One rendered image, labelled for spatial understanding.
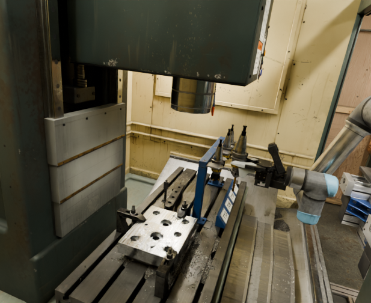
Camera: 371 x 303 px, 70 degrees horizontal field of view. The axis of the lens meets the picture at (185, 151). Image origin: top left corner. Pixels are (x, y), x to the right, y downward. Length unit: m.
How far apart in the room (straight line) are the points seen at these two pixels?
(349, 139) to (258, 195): 1.03
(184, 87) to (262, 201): 1.25
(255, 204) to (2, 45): 1.64
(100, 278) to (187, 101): 0.70
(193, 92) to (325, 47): 1.21
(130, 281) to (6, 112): 0.70
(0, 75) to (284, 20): 1.59
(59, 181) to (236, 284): 0.87
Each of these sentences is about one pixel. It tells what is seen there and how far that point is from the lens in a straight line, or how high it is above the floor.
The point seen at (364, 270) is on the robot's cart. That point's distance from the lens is 1.48.
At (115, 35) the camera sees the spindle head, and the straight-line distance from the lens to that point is 0.99.
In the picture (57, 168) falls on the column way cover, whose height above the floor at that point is 1.23.
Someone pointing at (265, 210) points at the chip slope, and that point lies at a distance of 1.95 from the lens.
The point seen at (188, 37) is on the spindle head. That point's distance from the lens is 0.88.
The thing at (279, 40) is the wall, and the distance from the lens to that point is 1.96.
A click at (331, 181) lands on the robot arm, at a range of 1.02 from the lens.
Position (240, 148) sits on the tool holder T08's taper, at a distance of 0.99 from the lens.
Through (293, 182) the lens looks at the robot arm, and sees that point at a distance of 1.00.
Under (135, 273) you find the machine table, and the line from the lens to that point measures 1.10.
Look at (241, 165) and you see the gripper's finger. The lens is 0.98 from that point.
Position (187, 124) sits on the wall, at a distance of 2.12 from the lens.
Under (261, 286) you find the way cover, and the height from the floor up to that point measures 0.74.
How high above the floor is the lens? 1.68
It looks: 20 degrees down
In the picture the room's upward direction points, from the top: 6 degrees clockwise
